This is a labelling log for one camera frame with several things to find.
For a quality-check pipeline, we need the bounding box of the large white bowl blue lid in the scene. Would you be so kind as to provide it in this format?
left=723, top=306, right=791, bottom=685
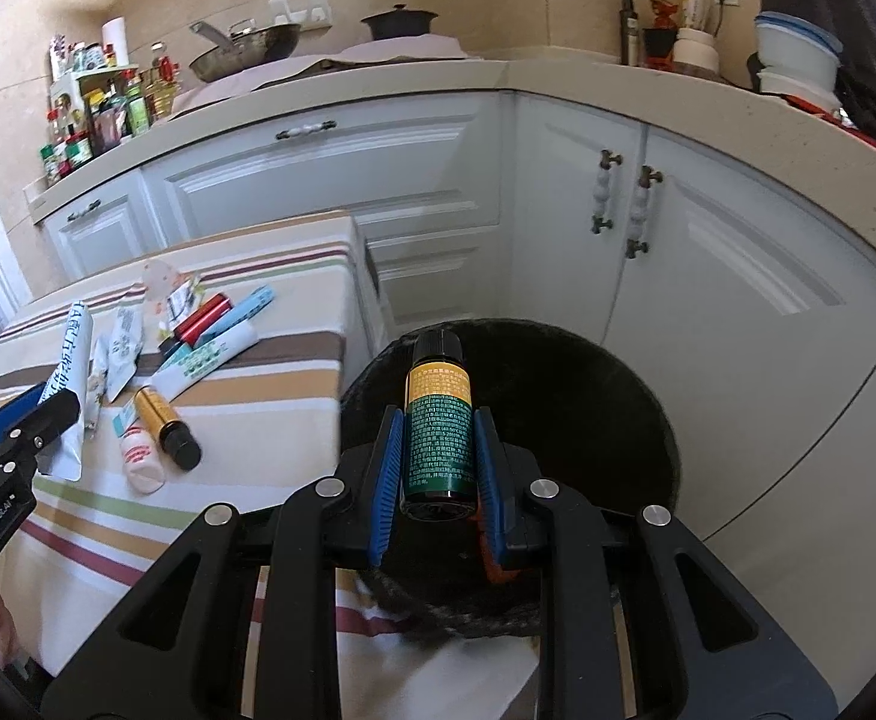
left=753, top=11, right=844, bottom=91

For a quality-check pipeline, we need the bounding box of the white tube green print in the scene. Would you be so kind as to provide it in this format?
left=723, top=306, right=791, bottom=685
left=149, top=322, right=259, bottom=398

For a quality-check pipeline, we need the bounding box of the small white bowl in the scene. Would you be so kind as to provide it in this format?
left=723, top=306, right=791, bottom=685
left=757, top=71, right=840, bottom=112

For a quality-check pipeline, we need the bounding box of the black box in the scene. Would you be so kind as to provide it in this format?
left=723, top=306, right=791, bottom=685
left=642, top=28, right=677, bottom=68

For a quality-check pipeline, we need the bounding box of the dark cloth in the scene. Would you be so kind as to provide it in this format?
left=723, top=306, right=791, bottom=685
left=764, top=0, right=876, bottom=136

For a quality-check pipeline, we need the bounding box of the amber bottle gold label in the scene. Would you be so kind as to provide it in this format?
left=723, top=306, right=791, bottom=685
left=134, top=386, right=203, bottom=472

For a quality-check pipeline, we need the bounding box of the white utensil canister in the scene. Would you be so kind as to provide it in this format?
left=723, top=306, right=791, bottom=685
left=670, top=28, right=722, bottom=76

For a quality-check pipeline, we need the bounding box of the white wall socket panel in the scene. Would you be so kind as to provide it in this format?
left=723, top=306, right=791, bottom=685
left=269, top=0, right=334, bottom=27

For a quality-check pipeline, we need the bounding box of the striped tablecloth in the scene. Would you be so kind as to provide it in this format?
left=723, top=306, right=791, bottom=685
left=0, top=211, right=544, bottom=720

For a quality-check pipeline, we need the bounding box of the white pink wrapper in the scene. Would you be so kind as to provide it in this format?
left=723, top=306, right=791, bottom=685
left=142, top=259, right=184, bottom=316

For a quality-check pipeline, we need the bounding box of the small white bottle red print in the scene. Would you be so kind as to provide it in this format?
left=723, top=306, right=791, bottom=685
left=119, top=424, right=165, bottom=496

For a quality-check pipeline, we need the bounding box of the white kitchen cabinet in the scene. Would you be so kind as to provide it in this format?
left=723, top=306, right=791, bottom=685
left=29, top=86, right=876, bottom=541

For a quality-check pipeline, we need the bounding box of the narrow white sachet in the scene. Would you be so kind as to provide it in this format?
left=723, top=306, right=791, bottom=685
left=82, top=337, right=109, bottom=440

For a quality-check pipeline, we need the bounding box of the black lidded pot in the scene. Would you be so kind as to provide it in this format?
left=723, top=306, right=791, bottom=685
left=361, top=4, right=439, bottom=42

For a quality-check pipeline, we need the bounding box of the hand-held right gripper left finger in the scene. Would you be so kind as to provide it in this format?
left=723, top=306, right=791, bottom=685
left=40, top=405, right=409, bottom=720

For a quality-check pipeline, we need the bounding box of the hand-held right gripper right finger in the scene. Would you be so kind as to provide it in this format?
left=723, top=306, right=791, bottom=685
left=472, top=406, right=840, bottom=720

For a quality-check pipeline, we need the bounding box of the dark oil bottle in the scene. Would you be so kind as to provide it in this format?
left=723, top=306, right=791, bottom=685
left=619, top=0, right=643, bottom=67

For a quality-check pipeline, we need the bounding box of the long drawer handle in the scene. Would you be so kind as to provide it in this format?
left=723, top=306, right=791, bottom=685
left=275, top=120, right=339, bottom=141

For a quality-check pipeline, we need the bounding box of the white brass door handle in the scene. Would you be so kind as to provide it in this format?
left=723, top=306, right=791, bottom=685
left=592, top=151, right=624, bottom=233
left=625, top=166, right=664, bottom=260

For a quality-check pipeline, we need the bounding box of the red plate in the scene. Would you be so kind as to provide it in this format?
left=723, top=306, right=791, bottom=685
left=798, top=94, right=859, bottom=128

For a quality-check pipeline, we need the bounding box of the white squeeze tube blue print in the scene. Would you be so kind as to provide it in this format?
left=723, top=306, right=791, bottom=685
left=37, top=300, right=95, bottom=481

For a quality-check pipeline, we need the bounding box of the light blue packet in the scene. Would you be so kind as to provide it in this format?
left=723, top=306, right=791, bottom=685
left=196, top=286, right=275, bottom=346

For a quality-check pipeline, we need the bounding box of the group of condiment bottles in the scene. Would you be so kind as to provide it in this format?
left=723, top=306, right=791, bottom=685
left=37, top=34, right=184, bottom=188

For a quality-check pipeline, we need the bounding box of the paper towel roll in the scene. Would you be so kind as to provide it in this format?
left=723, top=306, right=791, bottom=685
left=100, top=15, right=128, bottom=67

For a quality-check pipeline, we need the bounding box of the red cylindrical tube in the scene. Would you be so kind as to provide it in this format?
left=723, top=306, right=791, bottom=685
left=159, top=294, right=230, bottom=357

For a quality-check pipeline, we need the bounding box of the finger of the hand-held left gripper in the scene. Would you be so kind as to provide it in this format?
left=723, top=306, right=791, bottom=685
left=0, top=390, right=83, bottom=477
left=0, top=382, right=47, bottom=460

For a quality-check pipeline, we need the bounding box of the black trash bin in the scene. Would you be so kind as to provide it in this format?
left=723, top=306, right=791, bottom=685
left=337, top=319, right=683, bottom=638

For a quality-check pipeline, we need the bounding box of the dark bottle green yellow label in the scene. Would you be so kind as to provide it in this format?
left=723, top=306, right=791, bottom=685
left=399, top=328, right=478, bottom=522

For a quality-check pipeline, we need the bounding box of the metal wok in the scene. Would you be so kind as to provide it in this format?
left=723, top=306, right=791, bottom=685
left=189, top=19, right=304, bottom=83

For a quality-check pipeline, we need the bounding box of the pale stove cover cloth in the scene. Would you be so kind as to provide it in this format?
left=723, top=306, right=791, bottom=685
left=172, top=34, right=484, bottom=121

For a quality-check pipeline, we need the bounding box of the orange wrapper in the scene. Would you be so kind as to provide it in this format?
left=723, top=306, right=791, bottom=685
left=475, top=517, right=518, bottom=586

